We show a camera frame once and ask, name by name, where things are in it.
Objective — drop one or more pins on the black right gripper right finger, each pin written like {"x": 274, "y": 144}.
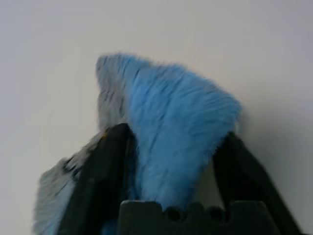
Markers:
{"x": 244, "y": 176}

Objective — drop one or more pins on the blue and grey rag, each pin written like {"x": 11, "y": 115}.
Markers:
{"x": 171, "y": 110}

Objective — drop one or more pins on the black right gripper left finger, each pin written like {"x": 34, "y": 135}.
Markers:
{"x": 97, "y": 171}

